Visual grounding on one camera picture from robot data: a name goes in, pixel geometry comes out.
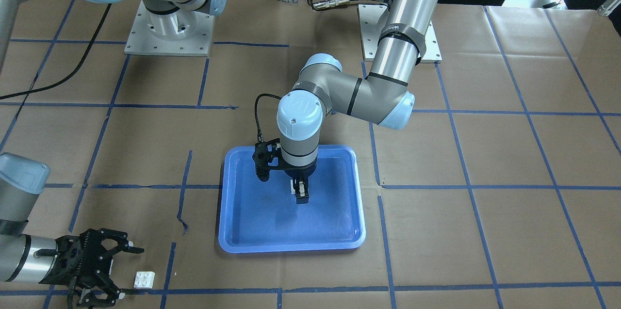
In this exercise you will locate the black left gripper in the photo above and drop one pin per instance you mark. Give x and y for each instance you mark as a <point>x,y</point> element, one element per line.
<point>302,172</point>

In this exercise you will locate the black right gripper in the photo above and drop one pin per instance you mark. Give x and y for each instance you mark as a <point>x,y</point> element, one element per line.
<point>98,254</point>

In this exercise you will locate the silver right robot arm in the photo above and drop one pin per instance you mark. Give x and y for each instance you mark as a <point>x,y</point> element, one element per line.
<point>23,180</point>

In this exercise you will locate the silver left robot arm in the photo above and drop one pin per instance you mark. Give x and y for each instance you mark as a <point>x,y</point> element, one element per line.
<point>399,43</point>

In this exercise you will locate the blue plastic tray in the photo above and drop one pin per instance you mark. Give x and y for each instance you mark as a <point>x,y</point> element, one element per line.
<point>258,216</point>

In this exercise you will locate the white block on table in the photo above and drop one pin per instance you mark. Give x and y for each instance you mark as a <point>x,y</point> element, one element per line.
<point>144,280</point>

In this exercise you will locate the brown paper table cover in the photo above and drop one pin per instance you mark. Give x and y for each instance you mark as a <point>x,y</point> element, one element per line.
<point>503,191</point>

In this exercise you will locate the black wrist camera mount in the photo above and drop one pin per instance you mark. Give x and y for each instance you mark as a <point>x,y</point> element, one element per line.
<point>267,156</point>

